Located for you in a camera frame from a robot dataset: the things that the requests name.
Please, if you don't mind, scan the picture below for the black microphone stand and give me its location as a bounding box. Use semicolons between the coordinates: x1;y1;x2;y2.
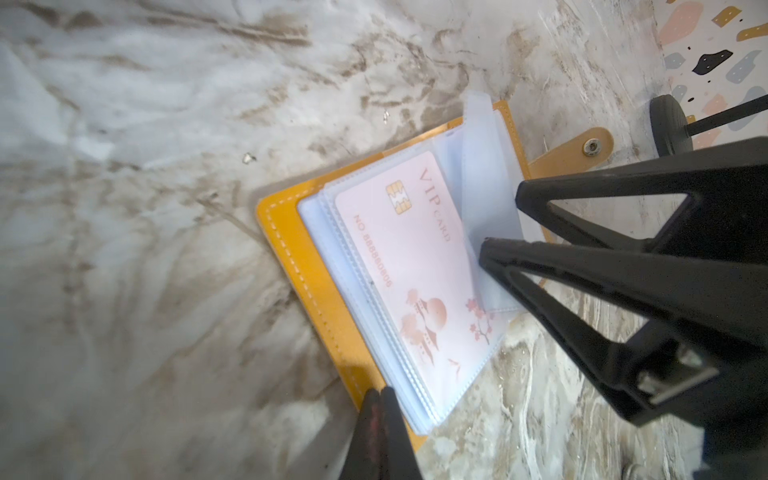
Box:
649;94;767;157

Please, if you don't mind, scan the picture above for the yellow leather card holder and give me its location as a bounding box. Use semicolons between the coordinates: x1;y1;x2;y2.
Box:
256;92;614;446

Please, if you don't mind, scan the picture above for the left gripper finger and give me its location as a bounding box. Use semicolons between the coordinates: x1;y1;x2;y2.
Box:
339;386;423;480

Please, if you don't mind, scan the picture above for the pink VIP card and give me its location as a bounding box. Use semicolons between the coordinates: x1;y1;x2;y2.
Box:
326;151;508;423

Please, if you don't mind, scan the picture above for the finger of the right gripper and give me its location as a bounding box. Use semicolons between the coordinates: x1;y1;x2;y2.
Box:
480;238;767;426
516;137;767;264

